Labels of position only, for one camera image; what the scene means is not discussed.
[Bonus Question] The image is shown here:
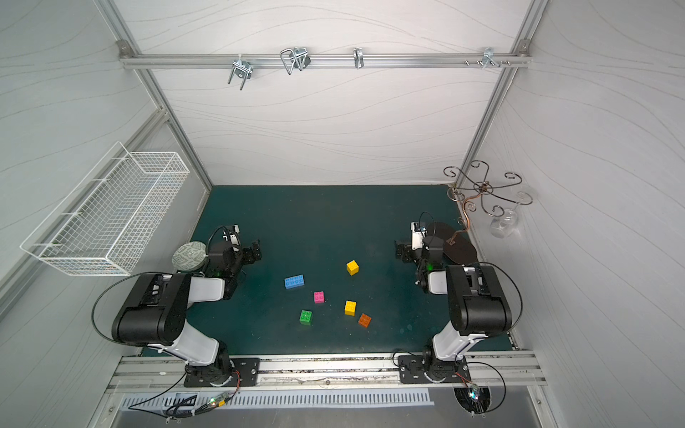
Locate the blue long lego brick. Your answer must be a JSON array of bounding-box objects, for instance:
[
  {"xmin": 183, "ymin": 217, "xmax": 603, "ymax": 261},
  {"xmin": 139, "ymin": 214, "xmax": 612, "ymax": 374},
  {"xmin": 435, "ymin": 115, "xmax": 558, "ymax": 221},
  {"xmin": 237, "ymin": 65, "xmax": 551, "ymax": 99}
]
[{"xmin": 284, "ymin": 275, "xmax": 305, "ymax": 290}]

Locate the yellow lego brick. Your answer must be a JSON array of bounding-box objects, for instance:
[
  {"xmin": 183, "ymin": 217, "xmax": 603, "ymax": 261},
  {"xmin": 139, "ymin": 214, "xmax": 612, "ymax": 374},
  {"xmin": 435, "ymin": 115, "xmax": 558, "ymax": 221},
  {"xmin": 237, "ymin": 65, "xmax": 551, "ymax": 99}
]
[
  {"xmin": 344, "ymin": 301, "xmax": 357, "ymax": 317},
  {"xmin": 346, "ymin": 260, "xmax": 360, "ymax": 276}
]

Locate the orange lego brick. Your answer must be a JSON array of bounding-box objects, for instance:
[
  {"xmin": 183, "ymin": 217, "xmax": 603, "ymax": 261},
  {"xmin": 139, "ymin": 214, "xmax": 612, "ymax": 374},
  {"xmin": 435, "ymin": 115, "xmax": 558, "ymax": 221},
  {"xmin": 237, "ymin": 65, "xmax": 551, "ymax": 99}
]
[{"xmin": 359, "ymin": 314, "xmax": 372, "ymax": 328}]

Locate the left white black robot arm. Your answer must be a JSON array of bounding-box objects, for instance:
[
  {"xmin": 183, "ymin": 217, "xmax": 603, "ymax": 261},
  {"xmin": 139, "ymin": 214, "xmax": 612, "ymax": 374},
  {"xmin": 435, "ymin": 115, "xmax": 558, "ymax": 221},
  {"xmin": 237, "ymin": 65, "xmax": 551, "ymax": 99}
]
[{"xmin": 112, "ymin": 238, "xmax": 262, "ymax": 387}]

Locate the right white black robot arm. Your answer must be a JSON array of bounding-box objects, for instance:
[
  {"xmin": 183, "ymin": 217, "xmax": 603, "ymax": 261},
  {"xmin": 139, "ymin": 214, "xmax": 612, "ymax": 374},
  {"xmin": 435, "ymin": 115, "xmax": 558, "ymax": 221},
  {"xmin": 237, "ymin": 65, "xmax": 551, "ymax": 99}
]
[{"xmin": 392, "ymin": 241, "xmax": 515, "ymax": 386}]

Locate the green lego brick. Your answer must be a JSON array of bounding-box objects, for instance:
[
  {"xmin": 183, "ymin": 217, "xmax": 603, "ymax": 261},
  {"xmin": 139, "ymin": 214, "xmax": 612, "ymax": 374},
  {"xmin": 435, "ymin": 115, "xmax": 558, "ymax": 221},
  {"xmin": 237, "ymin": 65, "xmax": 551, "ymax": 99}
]
[{"xmin": 299, "ymin": 310, "xmax": 312, "ymax": 326}]

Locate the dark oval stand base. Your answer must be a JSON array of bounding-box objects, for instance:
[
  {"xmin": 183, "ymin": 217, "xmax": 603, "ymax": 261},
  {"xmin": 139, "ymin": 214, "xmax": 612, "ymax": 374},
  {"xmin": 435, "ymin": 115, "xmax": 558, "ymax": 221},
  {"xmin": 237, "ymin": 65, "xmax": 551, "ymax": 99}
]
[{"xmin": 426, "ymin": 222, "xmax": 478, "ymax": 265}]

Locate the grey green round plate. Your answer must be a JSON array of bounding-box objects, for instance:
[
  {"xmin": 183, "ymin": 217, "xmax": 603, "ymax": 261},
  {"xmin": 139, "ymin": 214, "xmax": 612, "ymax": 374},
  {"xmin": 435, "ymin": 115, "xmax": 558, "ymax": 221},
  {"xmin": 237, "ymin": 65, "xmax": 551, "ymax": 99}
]
[{"xmin": 171, "ymin": 241, "xmax": 208, "ymax": 272}]

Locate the metal scroll cup stand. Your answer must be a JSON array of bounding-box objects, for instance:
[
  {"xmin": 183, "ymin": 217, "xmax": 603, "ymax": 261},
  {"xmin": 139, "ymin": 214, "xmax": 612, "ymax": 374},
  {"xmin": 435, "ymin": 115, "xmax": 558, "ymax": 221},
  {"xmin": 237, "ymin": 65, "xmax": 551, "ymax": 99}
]
[{"xmin": 442, "ymin": 160, "xmax": 533, "ymax": 233}]

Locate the clear glass cup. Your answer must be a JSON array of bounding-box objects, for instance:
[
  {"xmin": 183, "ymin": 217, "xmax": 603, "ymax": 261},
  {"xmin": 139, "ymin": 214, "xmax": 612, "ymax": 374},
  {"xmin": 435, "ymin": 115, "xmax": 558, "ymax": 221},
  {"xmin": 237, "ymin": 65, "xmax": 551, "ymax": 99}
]
[{"xmin": 490, "ymin": 210, "xmax": 519, "ymax": 239}]

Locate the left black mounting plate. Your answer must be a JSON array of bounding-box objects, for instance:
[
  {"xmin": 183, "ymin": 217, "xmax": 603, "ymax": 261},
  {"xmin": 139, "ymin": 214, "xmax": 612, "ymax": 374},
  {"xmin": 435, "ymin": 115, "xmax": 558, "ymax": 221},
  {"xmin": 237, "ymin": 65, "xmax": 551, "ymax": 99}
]
[{"xmin": 183, "ymin": 358, "xmax": 260, "ymax": 388}]

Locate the black mounting plate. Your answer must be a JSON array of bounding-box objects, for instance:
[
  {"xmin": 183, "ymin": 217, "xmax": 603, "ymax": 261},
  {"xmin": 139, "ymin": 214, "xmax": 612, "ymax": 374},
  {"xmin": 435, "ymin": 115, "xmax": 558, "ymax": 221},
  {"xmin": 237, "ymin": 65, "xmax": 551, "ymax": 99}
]
[
  {"xmin": 397, "ymin": 354, "xmax": 471, "ymax": 384},
  {"xmin": 183, "ymin": 358, "xmax": 260, "ymax": 388}
]

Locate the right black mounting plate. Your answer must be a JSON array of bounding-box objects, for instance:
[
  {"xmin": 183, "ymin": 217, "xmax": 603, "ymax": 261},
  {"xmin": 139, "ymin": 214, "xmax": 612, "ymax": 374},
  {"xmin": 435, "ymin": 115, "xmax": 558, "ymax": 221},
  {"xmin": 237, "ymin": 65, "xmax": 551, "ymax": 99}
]
[{"xmin": 397, "ymin": 354, "xmax": 471, "ymax": 384}]

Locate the metal u-bolt clamp left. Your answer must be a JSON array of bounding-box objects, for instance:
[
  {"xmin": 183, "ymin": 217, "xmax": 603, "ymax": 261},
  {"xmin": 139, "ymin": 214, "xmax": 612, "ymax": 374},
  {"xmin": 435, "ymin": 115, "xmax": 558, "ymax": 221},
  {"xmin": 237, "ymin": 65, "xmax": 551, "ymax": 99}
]
[{"xmin": 227, "ymin": 57, "xmax": 253, "ymax": 91}]

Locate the metal u-bolt clamp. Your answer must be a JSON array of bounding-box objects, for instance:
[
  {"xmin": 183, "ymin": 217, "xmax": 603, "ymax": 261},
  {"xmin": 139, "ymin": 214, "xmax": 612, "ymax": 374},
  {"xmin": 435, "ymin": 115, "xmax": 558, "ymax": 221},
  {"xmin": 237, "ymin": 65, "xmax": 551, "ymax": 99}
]
[
  {"xmin": 227, "ymin": 57, "xmax": 253, "ymax": 91},
  {"xmin": 279, "ymin": 47, "xmax": 311, "ymax": 75}
]

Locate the horizontal aluminium top bar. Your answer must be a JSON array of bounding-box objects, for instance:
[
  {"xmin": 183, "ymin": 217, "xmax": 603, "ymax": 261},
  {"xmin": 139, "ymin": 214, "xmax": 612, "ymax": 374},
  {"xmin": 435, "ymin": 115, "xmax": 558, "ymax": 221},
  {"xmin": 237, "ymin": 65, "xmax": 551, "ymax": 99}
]
[{"xmin": 120, "ymin": 51, "xmax": 533, "ymax": 70}]

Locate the metal u-bolt clamp middle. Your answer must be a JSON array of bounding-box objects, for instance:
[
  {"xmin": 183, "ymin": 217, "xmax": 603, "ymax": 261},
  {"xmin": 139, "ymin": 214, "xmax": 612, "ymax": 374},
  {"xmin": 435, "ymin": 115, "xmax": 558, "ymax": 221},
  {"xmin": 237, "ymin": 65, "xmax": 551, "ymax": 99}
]
[{"xmin": 279, "ymin": 47, "xmax": 311, "ymax": 75}]

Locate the metal hook clamp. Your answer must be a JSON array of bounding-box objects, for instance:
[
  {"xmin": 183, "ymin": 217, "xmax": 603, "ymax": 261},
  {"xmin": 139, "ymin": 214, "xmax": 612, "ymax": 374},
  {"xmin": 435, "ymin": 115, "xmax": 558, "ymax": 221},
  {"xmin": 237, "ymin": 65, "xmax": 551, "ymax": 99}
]
[{"xmin": 352, "ymin": 47, "xmax": 364, "ymax": 70}]

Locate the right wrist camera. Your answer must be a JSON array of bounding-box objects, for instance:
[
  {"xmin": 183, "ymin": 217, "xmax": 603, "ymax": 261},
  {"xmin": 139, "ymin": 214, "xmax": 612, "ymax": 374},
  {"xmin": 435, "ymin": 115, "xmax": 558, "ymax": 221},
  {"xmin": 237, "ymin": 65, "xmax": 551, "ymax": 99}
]
[{"xmin": 410, "ymin": 221, "xmax": 427, "ymax": 245}]

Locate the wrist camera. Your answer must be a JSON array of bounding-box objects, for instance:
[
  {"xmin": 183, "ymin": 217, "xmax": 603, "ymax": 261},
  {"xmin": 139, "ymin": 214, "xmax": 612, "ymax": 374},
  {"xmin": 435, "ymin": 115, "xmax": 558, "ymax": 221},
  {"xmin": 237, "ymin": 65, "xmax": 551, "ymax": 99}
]
[
  {"xmin": 221, "ymin": 224, "xmax": 241, "ymax": 246},
  {"xmin": 410, "ymin": 221, "xmax": 427, "ymax": 245}
]

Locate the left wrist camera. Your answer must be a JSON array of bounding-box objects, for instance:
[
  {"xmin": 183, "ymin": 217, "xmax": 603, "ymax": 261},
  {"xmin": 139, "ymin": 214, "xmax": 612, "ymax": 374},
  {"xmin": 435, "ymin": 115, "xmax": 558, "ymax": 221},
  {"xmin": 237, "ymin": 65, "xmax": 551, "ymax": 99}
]
[{"xmin": 221, "ymin": 224, "xmax": 241, "ymax": 246}]

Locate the white slotted cable duct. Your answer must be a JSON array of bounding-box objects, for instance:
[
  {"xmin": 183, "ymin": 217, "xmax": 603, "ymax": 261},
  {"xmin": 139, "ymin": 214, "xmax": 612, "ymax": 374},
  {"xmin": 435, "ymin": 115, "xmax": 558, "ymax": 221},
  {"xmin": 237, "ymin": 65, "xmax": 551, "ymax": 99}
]
[{"xmin": 120, "ymin": 388, "xmax": 435, "ymax": 412}]

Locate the white wire basket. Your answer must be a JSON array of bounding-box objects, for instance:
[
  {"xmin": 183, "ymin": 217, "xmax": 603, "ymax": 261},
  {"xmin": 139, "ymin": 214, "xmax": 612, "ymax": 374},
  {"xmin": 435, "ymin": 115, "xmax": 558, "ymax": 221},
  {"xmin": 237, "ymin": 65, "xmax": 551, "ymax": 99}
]
[{"xmin": 20, "ymin": 142, "xmax": 189, "ymax": 276}]

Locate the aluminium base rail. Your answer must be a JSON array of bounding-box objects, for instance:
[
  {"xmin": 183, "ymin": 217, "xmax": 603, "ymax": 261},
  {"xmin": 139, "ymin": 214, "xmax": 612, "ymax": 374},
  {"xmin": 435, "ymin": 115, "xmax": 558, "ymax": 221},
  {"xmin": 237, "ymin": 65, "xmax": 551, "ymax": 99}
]
[{"xmin": 105, "ymin": 351, "xmax": 548, "ymax": 393}]

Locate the metal bracket clamp right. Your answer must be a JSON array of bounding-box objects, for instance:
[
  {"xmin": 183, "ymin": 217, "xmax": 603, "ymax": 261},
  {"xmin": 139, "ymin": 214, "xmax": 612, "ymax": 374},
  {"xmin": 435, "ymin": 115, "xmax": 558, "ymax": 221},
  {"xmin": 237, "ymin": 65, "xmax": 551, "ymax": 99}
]
[{"xmin": 464, "ymin": 47, "xmax": 511, "ymax": 69}]

